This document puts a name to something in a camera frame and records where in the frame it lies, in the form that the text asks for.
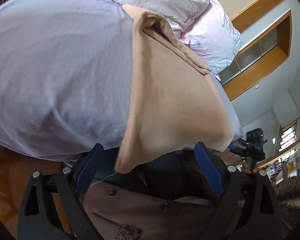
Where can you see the wooden headboard frame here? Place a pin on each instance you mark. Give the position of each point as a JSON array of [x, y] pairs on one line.
[[266, 52]]

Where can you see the right floral pink pillow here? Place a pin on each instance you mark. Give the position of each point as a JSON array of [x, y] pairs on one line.
[[213, 38]]

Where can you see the lavender bed sheet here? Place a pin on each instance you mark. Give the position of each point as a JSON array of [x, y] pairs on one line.
[[66, 77]]

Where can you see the brown buttoned coat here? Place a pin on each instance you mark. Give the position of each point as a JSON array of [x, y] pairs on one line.
[[168, 198]]

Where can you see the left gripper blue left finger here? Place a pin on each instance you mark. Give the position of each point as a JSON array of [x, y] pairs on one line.
[[38, 216]]

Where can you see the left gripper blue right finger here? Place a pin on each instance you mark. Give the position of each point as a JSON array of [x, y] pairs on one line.
[[247, 209]]

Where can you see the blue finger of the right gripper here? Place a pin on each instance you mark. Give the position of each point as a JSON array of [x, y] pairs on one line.
[[233, 148]]

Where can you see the beige long-sleeve shirt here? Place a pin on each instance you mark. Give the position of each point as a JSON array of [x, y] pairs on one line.
[[174, 103]]

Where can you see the wooden bookshelf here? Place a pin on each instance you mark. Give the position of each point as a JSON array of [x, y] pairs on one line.
[[285, 162]]

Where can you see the person's right hand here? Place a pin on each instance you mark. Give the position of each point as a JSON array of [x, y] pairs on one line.
[[236, 160]]

